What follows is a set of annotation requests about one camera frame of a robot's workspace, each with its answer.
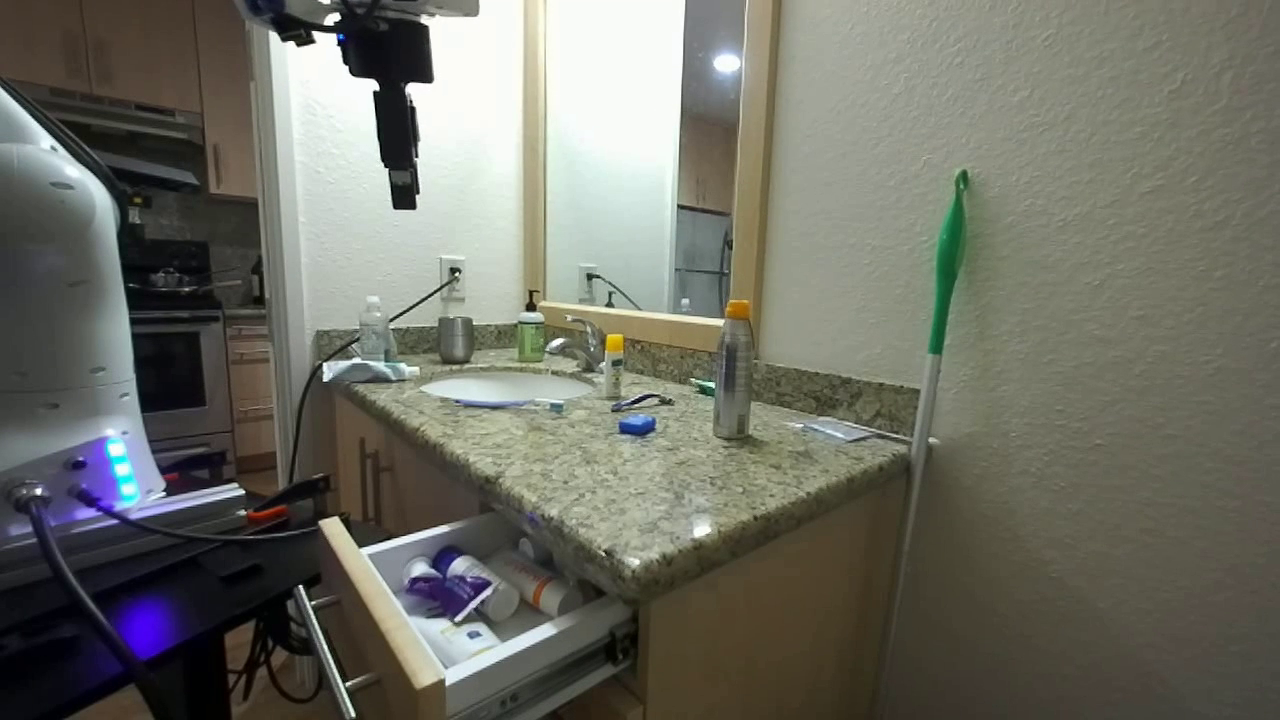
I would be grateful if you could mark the silver spray can orange cap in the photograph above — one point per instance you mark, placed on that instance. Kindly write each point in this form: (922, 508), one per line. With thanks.
(733, 380)

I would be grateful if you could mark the row of wooden wall cabinets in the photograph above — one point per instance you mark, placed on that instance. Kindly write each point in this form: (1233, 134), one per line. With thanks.
(140, 50)

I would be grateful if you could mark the range hood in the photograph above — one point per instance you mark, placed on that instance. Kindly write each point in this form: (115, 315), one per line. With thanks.
(130, 130)

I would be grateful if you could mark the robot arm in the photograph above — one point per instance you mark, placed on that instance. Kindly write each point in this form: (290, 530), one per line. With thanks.
(60, 330)

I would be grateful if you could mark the white bottle with blue cap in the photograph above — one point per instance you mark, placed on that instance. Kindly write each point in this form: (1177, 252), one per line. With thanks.
(480, 580)

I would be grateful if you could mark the cabinet door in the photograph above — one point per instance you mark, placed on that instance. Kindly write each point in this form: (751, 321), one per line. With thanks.
(345, 460)

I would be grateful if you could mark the blue floss box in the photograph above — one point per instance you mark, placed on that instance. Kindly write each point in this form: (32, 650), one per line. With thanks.
(637, 425)

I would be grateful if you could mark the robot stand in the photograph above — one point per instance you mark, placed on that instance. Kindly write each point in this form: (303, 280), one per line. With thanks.
(150, 590)

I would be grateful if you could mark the wood framed mirror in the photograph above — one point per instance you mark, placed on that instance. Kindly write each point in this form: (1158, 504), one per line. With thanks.
(610, 150)

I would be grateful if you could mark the wooden kitchen drawers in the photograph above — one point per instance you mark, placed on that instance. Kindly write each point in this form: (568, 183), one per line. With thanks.
(250, 390)

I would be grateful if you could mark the white wall socket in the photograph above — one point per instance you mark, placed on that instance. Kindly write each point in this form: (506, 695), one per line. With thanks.
(452, 285)

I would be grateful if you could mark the toothbrush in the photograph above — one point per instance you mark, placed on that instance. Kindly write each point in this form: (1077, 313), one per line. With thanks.
(540, 404)

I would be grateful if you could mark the orange and black clamp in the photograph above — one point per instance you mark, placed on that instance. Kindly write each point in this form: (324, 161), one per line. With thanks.
(290, 495)

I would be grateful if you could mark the silver tap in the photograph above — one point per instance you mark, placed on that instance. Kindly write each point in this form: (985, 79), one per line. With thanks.
(585, 345)

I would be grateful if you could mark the clear water bottle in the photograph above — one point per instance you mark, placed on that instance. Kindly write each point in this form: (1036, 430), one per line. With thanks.
(372, 335)

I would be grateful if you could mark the purple packet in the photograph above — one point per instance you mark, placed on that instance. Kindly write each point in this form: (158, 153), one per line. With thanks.
(445, 595)

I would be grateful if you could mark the flat grey packet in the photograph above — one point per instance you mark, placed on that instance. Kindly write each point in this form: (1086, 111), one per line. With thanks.
(838, 430)

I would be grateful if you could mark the drawer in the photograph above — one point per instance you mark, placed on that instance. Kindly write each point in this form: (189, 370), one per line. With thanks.
(400, 650)

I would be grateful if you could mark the steel pan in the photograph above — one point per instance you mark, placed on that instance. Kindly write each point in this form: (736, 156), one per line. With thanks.
(170, 280)

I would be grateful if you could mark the small white jar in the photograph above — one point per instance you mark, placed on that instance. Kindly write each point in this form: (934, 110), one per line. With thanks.
(420, 572)

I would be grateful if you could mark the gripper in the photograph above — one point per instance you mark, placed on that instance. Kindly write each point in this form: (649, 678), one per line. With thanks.
(388, 52)

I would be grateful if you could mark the steel kitchen stove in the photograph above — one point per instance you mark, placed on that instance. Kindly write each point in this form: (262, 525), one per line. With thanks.
(180, 370)

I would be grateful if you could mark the white sink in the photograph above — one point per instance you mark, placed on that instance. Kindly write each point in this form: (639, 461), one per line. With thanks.
(505, 386)

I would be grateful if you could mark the blue and black razor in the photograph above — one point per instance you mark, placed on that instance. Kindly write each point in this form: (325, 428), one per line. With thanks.
(638, 402)

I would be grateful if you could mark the metal cup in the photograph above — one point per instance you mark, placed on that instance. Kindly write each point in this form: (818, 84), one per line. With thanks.
(456, 342)

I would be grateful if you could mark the white and orange tube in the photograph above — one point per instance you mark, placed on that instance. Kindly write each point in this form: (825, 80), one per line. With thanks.
(540, 585)

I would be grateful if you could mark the white tube with yellow cap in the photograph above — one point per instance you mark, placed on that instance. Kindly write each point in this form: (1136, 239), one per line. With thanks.
(614, 370)

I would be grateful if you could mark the green soap pump bottle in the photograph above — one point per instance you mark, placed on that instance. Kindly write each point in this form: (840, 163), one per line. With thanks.
(531, 340)

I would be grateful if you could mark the small green tube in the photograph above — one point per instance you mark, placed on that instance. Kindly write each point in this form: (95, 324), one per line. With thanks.
(704, 387)

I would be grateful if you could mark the white tube with blue print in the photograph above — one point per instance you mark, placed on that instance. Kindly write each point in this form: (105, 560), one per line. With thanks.
(455, 640)

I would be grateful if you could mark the white tissue pack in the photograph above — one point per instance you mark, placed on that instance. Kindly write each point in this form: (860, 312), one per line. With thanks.
(365, 371)

